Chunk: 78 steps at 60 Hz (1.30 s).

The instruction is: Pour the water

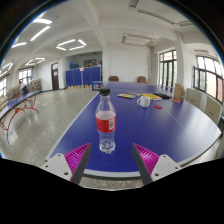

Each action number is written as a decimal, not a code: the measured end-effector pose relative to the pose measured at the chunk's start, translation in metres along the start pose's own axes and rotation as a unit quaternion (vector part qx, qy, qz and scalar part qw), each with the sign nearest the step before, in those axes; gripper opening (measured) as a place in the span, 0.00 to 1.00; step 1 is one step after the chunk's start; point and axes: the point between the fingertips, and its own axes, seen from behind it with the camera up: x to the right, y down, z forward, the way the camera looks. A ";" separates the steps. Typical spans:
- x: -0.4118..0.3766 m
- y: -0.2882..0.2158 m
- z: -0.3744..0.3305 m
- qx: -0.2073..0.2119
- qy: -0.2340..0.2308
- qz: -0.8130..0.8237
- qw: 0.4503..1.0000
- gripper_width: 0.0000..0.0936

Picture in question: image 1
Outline brown cardboard file holder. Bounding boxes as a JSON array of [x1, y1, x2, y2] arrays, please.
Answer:
[[173, 83, 186, 103]]

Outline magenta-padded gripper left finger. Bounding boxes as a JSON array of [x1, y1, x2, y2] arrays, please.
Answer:
[[40, 142, 93, 185]]

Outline dark door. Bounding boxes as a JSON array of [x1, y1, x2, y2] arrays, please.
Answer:
[[50, 62, 60, 91]]

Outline filled shelf unit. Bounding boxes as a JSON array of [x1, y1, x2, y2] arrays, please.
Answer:
[[5, 78, 43, 102]]

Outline wide dark-framed window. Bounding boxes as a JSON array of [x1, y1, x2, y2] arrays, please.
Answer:
[[193, 55, 224, 103]]

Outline tall dark-framed window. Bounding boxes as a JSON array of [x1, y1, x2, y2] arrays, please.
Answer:
[[158, 49, 178, 90]]

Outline ceiling strip lights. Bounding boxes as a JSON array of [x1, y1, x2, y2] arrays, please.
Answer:
[[0, 17, 88, 76]]

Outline red-legged blue tennis table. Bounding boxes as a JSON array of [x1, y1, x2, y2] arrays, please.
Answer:
[[0, 89, 43, 135]]

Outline blue-framed net barrier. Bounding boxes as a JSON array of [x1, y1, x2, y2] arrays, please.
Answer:
[[91, 80, 107, 92]]

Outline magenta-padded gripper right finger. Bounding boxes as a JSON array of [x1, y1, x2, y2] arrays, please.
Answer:
[[131, 143, 183, 186]]

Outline yellow and blue book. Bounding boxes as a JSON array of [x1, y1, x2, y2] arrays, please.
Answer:
[[117, 93, 137, 100]]

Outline clear red-labelled drink bottle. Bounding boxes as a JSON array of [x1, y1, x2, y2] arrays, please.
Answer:
[[95, 87, 117, 155]]

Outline white cabinet row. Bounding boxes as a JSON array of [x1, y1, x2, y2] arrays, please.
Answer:
[[184, 87, 224, 126]]

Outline person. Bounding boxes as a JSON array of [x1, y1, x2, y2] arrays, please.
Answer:
[[19, 80, 30, 96]]

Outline dark wall picture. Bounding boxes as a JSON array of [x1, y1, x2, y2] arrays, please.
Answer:
[[83, 59, 98, 68]]

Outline white mug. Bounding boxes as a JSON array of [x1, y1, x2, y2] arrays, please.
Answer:
[[136, 95, 152, 108]]

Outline folded blue tennis tables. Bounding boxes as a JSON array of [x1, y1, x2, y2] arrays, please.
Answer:
[[65, 65, 102, 89]]

